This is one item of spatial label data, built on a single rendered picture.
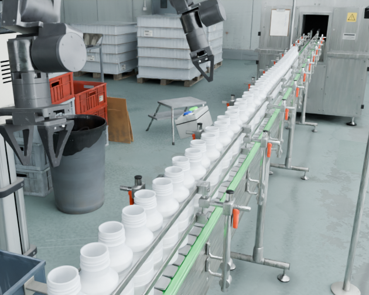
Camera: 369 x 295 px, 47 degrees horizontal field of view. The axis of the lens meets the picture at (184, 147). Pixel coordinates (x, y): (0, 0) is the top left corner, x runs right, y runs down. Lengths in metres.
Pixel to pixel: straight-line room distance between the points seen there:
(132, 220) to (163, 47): 6.97
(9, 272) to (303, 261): 1.98
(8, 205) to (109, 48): 6.90
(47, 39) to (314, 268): 2.26
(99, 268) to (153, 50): 7.17
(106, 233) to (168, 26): 6.99
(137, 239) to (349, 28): 4.96
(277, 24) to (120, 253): 5.01
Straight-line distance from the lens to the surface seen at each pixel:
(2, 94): 1.25
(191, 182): 0.88
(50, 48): 0.65
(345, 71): 5.52
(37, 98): 0.70
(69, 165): 2.98
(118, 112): 4.45
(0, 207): 1.38
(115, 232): 0.65
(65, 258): 2.71
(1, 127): 0.74
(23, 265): 1.01
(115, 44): 8.06
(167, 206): 0.77
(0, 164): 1.35
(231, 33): 11.30
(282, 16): 5.50
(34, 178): 3.46
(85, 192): 3.08
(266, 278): 2.52
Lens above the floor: 1.48
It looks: 19 degrees down
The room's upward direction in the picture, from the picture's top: 1 degrees clockwise
